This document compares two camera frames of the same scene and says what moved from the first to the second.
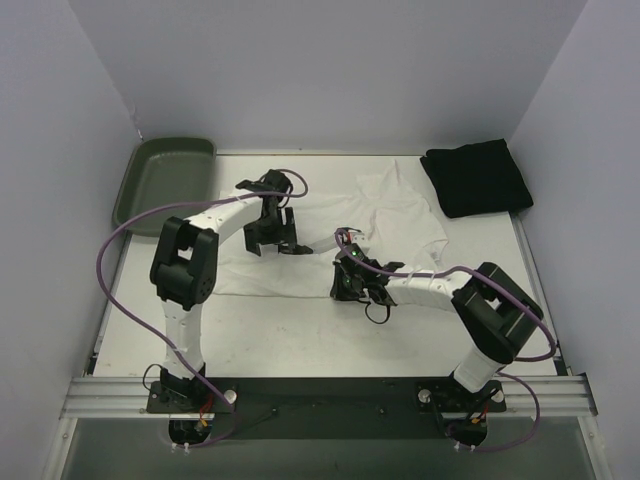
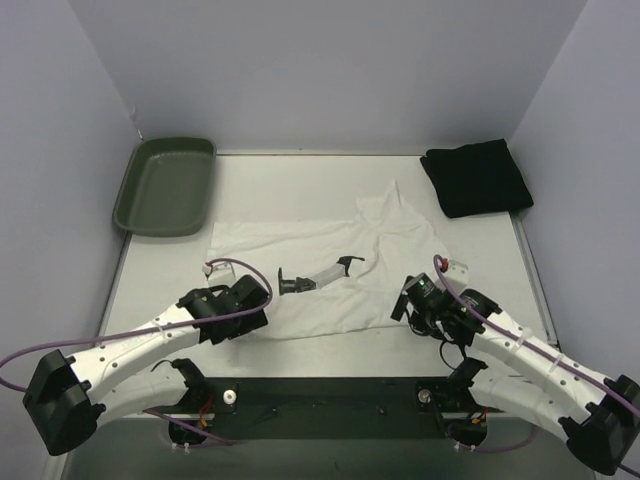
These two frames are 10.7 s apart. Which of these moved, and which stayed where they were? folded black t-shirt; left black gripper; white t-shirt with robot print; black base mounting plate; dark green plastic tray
Moved: left black gripper; white t-shirt with robot print
Stayed: folded black t-shirt; dark green plastic tray; black base mounting plate
